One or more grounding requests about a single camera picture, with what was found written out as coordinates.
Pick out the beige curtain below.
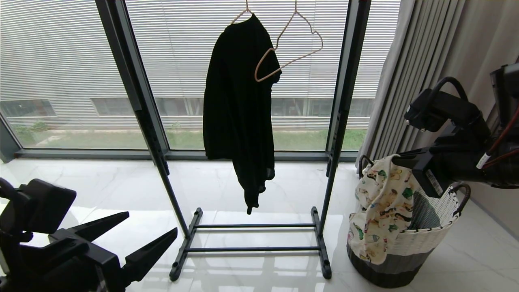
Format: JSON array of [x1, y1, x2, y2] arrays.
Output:
[[356, 0, 519, 171]]

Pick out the white laundry basket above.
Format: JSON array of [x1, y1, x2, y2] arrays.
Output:
[[347, 155, 472, 289]]

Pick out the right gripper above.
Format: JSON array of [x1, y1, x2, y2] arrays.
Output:
[[412, 136, 500, 199]]

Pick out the black clothes rack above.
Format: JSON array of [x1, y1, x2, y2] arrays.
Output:
[[97, 0, 361, 282]]

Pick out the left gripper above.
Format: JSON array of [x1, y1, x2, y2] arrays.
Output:
[[0, 211, 178, 292]]

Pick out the cream printed garment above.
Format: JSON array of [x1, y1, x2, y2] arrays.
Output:
[[347, 154, 422, 266]]

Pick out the window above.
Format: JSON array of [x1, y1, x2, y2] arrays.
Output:
[[0, 0, 402, 163]]

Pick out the pink clothes hanger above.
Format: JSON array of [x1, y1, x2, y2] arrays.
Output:
[[230, 0, 254, 25], [254, 0, 324, 83]]

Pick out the black garment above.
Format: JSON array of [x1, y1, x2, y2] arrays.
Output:
[[202, 13, 282, 215]]

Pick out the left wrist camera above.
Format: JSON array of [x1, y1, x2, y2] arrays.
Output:
[[0, 178, 77, 236]]

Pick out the black cable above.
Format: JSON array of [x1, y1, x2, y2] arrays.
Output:
[[426, 76, 470, 107]]

